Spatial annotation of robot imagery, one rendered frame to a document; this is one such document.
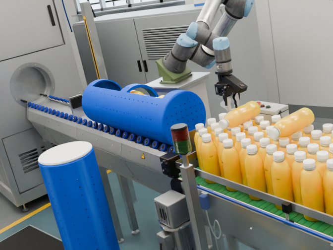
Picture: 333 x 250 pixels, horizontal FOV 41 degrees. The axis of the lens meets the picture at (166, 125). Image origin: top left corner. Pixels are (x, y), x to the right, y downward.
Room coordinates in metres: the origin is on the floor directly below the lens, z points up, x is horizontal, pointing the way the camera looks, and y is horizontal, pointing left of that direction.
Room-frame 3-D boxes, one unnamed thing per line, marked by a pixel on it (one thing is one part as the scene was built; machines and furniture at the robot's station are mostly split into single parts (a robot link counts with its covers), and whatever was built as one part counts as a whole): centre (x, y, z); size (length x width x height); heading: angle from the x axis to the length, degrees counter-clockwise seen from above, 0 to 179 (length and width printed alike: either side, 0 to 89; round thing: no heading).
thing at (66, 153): (2.15, 0.53, 1.03); 0.28 x 0.28 x 0.01
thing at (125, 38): (4.71, -0.07, 0.72); 2.15 x 0.54 x 1.45; 43
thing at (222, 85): (2.08, -0.32, 1.25); 0.09 x 0.08 x 0.12; 34
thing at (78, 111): (3.17, 0.61, 1.00); 0.10 x 0.04 x 0.15; 124
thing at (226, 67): (2.07, -0.32, 1.33); 0.08 x 0.08 x 0.05
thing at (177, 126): (1.55, -0.04, 1.18); 0.06 x 0.06 x 0.16
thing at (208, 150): (1.78, -0.16, 1.00); 0.07 x 0.07 x 0.20
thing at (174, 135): (1.55, -0.04, 1.23); 0.06 x 0.06 x 0.04
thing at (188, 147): (1.55, -0.04, 1.18); 0.06 x 0.06 x 0.05
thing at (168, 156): (1.92, 0.01, 0.95); 0.10 x 0.07 x 0.10; 124
